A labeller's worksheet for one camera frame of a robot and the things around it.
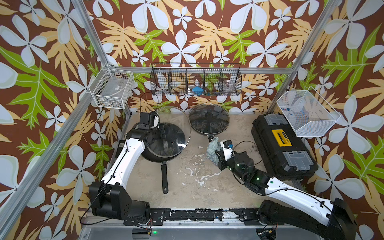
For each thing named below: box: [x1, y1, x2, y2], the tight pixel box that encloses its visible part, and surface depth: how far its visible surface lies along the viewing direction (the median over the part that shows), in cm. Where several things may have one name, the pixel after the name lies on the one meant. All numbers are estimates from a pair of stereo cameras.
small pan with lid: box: [188, 103, 230, 142], surface depth 121 cm
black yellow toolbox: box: [251, 113, 319, 181], surface depth 83 cm
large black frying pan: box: [141, 122, 186, 194], surface depth 86 cm
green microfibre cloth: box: [206, 136, 221, 166], surface depth 76 cm
